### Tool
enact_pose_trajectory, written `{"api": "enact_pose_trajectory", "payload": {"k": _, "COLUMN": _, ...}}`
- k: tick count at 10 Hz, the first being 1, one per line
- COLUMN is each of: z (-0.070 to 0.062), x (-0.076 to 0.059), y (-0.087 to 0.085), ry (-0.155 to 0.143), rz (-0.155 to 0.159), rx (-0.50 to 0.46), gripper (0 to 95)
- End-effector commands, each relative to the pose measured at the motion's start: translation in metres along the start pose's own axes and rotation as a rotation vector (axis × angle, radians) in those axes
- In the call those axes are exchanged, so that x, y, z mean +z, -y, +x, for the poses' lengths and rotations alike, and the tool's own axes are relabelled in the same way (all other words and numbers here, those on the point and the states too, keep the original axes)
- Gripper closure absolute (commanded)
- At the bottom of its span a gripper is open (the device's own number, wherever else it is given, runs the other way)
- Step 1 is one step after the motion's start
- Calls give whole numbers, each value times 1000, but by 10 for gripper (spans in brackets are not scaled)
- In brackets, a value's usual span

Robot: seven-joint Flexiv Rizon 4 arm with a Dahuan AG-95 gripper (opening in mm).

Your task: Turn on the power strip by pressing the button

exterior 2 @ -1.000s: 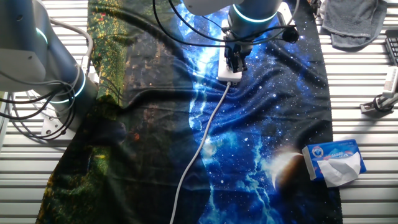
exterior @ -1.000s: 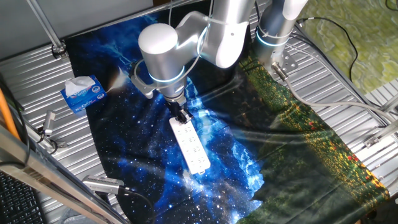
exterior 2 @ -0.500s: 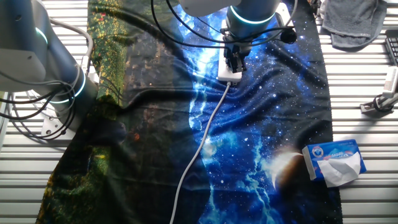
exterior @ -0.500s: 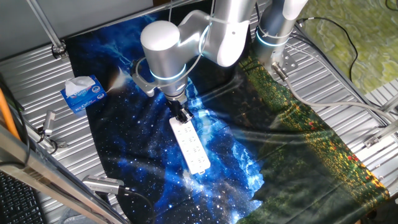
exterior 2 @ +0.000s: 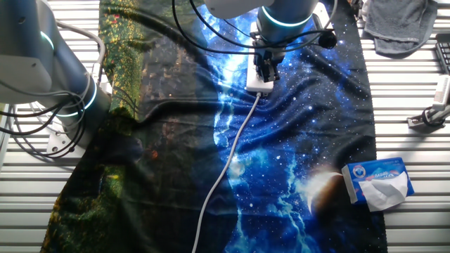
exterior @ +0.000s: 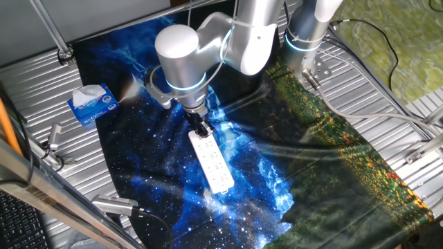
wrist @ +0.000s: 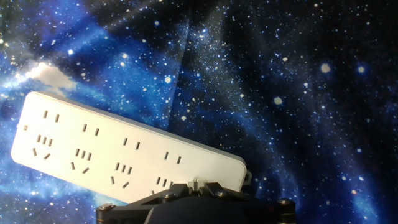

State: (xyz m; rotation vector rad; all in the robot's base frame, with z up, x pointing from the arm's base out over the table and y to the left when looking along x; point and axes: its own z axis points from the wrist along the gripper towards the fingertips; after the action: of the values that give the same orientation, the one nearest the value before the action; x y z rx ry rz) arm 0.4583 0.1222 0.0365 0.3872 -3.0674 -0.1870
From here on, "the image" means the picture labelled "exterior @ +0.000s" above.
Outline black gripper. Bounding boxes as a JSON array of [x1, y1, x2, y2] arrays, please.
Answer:
[[185, 112, 216, 140]]

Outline white power strip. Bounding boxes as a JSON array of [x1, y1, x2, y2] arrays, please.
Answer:
[[188, 130, 235, 195]]

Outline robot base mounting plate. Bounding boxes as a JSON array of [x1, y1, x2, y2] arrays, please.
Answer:
[[300, 55, 333, 86]]

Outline galaxy and meadow printed cloth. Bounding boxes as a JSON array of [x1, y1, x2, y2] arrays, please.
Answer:
[[71, 0, 435, 249]]

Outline blue tissue pack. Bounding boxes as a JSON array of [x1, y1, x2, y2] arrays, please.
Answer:
[[66, 82, 120, 127]]

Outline white tissue sheet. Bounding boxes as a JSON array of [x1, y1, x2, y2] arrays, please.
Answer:
[[71, 84, 108, 108]]

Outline metal stand pole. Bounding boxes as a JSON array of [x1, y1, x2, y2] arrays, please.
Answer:
[[28, 0, 75, 67]]

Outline orange rod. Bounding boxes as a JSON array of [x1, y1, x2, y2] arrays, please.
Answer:
[[0, 98, 24, 157]]

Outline black keyboard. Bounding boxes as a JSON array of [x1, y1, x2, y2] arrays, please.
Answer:
[[0, 190, 53, 249]]

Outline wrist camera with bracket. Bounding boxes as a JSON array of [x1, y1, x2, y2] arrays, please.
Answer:
[[143, 66, 177, 110]]

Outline black camera cable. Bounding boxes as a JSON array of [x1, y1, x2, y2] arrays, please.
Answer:
[[130, 207, 174, 249]]

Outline silver camera on frame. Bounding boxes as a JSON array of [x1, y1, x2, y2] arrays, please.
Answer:
[[91, 194, 140, 217]]

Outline thick grey robot hose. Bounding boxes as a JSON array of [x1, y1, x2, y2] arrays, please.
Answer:
[[302, 68, 443, 138]]

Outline aluminium frame bar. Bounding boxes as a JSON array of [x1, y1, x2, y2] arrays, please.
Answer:
[[0, 138, 146, 249]]

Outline black floor cable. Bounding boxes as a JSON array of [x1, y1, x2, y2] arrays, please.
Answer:
[[329, 18, 399, 91]]

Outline aluminium bracket profile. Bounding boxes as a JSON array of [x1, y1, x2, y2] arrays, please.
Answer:
[[404, 132, 443, 165]]

